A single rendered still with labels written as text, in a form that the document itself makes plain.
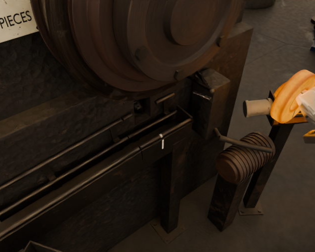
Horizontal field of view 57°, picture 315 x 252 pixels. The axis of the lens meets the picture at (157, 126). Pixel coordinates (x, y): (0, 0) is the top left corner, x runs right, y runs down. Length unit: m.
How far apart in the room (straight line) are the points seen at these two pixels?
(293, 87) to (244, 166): 0.38
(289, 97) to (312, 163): 1.13
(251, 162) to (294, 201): 0.64
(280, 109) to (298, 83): 0.08
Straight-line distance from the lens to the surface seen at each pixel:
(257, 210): 1.60
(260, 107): 1.05
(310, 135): 0.90
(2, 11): 0.64
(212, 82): 0.93
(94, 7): 0.51
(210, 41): 0.65
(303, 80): 0.84
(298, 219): 1.66
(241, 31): 1.07
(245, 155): 1.10
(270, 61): 2.66
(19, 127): 0.74
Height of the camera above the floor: 1.35
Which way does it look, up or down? 45 degrees down
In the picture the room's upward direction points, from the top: straight up
